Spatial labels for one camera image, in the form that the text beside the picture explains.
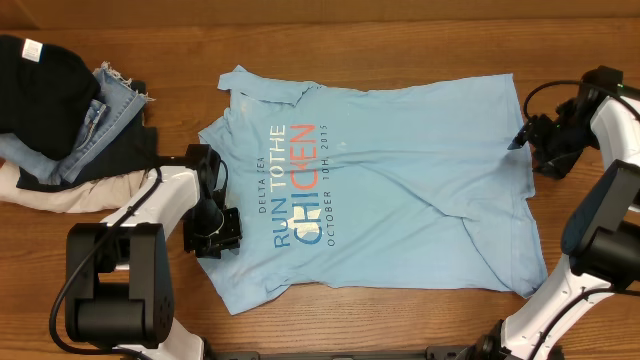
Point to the beige folded cloth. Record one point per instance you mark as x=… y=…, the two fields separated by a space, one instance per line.
x=93 y=196

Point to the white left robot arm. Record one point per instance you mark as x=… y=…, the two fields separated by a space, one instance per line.
x=118 y=296

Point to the dark navy folded garment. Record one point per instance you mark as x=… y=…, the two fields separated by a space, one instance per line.
x=112 y=140

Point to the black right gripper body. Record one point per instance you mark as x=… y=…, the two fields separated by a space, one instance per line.
x=559 y=146

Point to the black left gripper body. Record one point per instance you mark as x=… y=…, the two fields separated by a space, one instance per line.
x=208 y=228

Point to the black folded garment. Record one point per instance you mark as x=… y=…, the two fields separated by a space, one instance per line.
x=46 y=91

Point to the blue denim jeans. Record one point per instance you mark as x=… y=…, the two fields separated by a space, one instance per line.
x=15 y=151

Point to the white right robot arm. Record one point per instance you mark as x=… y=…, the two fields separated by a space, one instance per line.
x=600 y=250

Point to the light blue printed t-shirt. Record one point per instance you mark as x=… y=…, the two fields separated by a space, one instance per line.
x=408 y=188

